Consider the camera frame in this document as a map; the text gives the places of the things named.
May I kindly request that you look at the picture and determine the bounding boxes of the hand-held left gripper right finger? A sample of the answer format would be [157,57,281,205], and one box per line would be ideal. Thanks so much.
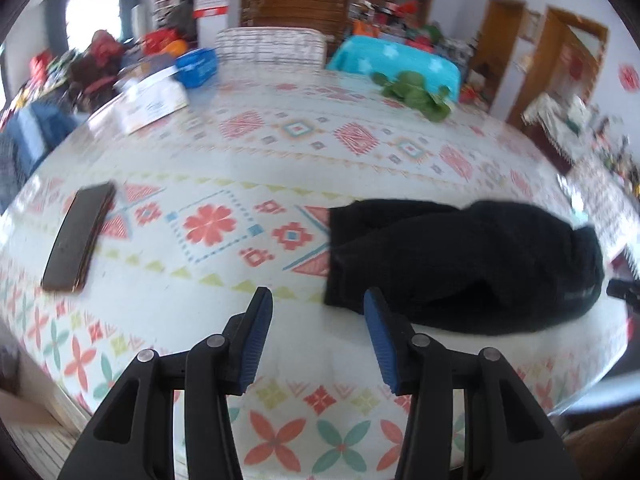
[363,288,583,480]

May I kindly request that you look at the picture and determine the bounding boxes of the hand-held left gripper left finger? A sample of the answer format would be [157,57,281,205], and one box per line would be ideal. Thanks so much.
[58,286,274,480]

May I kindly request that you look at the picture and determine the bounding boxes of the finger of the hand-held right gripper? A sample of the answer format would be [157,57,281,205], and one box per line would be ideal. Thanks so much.
[606,278,640,312]

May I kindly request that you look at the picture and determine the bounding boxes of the black pants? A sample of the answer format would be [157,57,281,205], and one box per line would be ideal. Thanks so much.
[324,199,605,337]

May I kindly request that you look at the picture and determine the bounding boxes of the patterned tablecloth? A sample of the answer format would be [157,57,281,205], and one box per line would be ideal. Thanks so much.
[0,60,632,480]

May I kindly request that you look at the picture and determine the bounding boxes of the dark brown wallet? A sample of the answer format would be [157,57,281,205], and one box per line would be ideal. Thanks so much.
[41,182,117,293]

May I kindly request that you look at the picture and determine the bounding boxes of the green leafy vegetable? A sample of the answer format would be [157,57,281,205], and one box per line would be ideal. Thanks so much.
[371,70,453,123]

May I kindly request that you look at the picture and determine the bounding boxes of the white cardboard box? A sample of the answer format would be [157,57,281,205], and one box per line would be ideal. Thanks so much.
[88,67,189,135]

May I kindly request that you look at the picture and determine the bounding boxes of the blue plastic basket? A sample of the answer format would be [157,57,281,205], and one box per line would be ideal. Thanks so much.
[175,48,220,89]

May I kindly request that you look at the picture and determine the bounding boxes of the turquoise star blanket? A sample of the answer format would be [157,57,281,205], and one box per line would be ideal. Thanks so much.
[326,35,462,103]

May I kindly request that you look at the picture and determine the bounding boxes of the striped chair back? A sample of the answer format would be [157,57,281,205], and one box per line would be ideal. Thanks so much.
[215,26,328,69]

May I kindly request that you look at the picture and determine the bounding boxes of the blue cloth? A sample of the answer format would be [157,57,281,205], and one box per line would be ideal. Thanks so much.
[0,101,81,211]

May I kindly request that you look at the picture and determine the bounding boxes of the wooden staircase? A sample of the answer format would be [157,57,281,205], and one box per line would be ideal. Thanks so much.
[240,0,407,42]

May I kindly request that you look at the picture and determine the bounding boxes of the wooden door frame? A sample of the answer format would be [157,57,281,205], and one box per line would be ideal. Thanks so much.
[487,0,610,133]

